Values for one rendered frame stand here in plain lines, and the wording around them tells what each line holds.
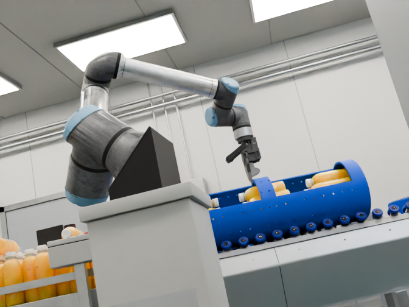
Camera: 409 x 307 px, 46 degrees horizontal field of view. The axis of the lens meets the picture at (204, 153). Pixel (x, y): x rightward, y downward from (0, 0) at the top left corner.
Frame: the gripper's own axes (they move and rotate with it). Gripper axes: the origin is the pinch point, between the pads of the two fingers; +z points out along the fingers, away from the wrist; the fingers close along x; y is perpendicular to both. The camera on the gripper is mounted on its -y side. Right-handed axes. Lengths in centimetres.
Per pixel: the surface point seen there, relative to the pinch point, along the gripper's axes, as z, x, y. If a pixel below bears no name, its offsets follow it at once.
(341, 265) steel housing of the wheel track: 45, -12, 27
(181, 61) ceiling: -217, 316, -1
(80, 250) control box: 19, -34, -73
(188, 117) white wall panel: -152, 336, -6
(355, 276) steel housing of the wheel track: 51, -10, 33
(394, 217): 31, -11, 56
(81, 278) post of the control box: 29, -31, -75
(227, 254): 31.0, -11.5, -18.1
